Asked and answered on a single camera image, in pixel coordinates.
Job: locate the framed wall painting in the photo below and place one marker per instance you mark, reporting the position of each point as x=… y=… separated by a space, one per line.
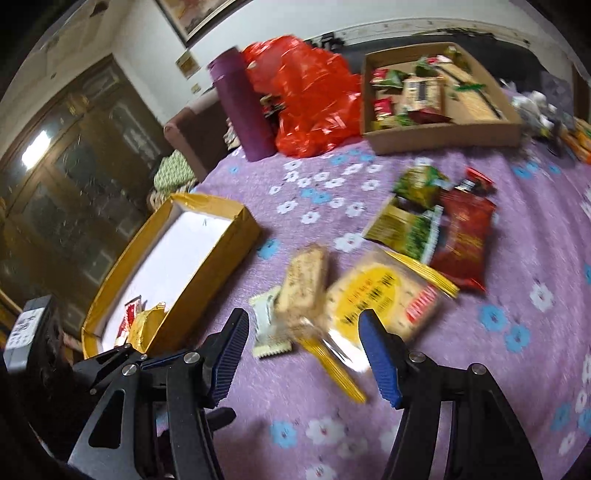
x=198 y=14

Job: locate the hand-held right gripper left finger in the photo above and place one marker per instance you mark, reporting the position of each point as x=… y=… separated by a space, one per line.
x=228 y=355

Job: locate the purple floral blanket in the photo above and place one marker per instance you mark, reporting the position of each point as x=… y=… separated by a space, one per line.
x=508 y=332

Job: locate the red and white snack packet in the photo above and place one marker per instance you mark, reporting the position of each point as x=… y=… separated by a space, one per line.
x=129 y=321

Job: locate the white crumpled cloth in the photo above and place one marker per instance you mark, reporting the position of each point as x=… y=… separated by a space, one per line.
x=533 y=106

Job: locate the pile of assorted snacks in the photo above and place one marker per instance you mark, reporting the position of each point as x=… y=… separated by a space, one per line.
x=420 y=94

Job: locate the red plastic bag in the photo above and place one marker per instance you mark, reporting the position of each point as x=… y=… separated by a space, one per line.
x=314 y=92

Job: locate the small red snack packet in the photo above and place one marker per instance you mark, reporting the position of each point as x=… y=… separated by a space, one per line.
x=480 y=180

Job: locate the brown sofa armchair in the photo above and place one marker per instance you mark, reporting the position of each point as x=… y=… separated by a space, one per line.
x=194 y=124

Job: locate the gold wall plaque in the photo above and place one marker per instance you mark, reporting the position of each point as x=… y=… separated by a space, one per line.
x=187 y=63

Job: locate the dark wooden cabinet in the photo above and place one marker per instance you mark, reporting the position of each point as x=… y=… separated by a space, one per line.
x=83 y=161

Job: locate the brown cardboard tray box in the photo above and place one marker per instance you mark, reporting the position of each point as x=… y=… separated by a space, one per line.
x=443 y=136

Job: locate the olive green snack packet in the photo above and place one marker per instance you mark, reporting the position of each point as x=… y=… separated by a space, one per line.
x=401 y=230

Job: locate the yellow cardboard box white inside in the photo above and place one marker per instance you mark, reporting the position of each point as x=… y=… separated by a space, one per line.
x=184 y=244

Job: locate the beige biscuit packet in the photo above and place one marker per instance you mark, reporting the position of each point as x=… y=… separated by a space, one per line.
x=304 y=281

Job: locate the green patterned cushion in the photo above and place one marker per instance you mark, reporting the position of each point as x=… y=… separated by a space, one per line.
x=173 y=170

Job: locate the white and green snack packet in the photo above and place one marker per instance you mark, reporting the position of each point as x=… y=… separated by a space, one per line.
x=270 y=334

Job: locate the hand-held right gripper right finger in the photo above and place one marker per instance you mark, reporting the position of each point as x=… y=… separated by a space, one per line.
x=378 y=360

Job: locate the purple cylinder bottle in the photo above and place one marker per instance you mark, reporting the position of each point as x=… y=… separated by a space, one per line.
x=240 y=106

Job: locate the black leather sofa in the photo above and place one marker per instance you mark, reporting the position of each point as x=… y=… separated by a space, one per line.
x=521 y=55

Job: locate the clear cracker packet yellow label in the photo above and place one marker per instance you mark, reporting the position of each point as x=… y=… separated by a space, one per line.
x=369 y=295

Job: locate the small green snack packet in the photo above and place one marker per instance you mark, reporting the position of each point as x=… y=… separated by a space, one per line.
x=420 y=182

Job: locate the orange snack packet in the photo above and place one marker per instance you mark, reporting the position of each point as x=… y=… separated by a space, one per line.
x=577 y=141

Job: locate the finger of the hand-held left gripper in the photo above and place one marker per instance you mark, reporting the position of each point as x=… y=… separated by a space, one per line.
x=106 y=359

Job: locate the dark red snack packet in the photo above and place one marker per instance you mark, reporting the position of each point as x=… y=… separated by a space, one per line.
x=464 y=240

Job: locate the large yellow snack packet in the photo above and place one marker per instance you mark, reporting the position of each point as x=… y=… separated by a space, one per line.
x=145 y=330

